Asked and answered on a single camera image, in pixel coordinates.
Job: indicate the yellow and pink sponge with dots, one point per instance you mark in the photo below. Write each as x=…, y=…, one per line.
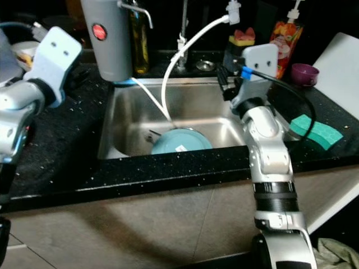
x=242, y=37

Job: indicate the purple cup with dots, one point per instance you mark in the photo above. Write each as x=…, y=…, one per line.
x=305, y=74

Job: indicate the glass oil bottle with spout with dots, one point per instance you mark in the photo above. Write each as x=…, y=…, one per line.
x=139, y=45

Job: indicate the white printed mug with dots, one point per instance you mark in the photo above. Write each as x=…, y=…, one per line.
x=25, y=55

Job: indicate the teal bowl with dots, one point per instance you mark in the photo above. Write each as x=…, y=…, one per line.
x=180, y=141

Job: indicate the white board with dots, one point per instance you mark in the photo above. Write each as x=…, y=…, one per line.
x=339, y=64

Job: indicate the grey cylinder with red button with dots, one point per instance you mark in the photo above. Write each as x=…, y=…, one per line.
x=112, y=50

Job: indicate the round metal sink strainer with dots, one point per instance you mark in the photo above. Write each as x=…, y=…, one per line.
x=205, y=65

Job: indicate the colourful soap pouch with pump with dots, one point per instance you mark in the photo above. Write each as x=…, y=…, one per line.
x=289, y=39

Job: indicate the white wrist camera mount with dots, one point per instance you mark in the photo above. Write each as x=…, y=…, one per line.
x=59, y=53
x=261, y=59

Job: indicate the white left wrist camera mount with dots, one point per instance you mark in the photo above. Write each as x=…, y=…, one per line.
x=59, y=53

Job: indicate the stainless steel sink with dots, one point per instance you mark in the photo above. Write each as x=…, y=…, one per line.
x=219, y=115

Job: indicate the green sponge cloth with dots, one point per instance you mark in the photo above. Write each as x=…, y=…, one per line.
x=317, y=131

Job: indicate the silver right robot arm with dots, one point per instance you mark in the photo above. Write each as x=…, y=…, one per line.
x=272, y=151

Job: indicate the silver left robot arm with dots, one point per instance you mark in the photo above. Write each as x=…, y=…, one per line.
x=15, y=112

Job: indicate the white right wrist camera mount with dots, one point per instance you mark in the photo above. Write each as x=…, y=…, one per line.
x=261, y=59

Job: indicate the chrome sink faucet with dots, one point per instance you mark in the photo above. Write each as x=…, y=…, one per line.
x=183, y=33

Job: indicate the beige counter cabinet front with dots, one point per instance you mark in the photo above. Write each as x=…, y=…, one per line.
x=134, y=230

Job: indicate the crumpled olive cloth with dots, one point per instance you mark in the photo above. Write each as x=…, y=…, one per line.
x=336, y=255

